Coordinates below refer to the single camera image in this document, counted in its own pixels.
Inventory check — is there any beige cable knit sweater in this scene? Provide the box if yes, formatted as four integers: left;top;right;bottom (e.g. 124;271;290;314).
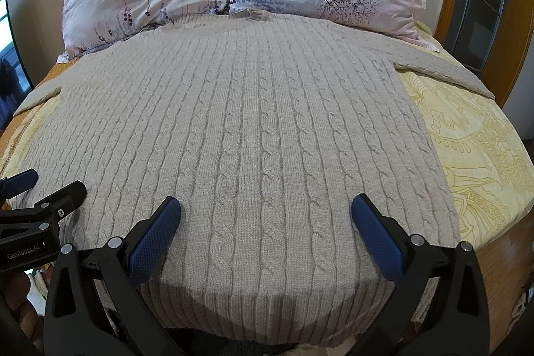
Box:
16;10;488;346

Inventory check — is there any wooden headboard frame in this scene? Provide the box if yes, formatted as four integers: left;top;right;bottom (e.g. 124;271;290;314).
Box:
435;0;533;106

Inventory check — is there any yellow patterned bedspread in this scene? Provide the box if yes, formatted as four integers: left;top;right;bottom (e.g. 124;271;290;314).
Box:
1;11;533;268

